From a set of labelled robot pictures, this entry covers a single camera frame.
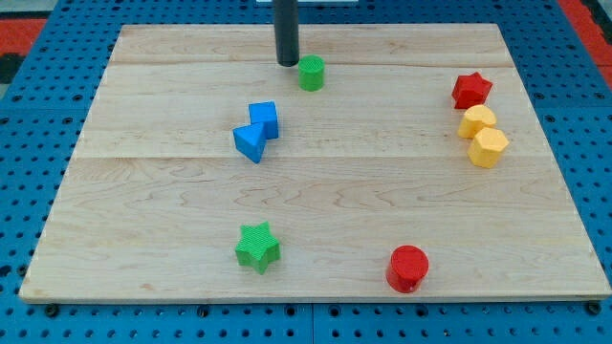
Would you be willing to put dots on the blue triangle block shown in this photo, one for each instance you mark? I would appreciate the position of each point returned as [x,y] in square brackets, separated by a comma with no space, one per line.
[250,140]

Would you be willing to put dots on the green star block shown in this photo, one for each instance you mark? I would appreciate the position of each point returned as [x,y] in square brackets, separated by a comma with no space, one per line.
[257,247]

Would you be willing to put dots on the red cylinder block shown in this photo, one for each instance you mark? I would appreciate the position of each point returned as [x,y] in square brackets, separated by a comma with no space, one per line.
[407,267]

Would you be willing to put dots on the green cylinder block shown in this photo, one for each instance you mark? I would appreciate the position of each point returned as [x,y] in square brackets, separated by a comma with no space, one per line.
[311,71]

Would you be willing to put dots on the yellow heart block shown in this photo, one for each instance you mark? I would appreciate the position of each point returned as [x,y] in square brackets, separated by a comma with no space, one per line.
[476,118]

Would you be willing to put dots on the blue cube block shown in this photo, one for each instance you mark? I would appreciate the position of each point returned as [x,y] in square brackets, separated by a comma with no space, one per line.
[265,113]

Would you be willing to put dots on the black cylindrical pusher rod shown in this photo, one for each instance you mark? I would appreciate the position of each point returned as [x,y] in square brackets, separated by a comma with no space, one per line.
[285,25]

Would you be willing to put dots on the red star block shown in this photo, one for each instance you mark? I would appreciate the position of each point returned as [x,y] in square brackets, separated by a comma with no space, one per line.
[470,90]

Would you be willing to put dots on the wooden board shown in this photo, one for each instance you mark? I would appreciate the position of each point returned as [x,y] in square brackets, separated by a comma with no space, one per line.
[150,207]

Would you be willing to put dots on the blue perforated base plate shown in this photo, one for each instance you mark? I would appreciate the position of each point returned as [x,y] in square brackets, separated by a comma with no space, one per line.
[46,104]

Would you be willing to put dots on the yellow hexagon block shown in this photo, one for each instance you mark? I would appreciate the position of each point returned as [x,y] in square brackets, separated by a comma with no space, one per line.
[487,147]

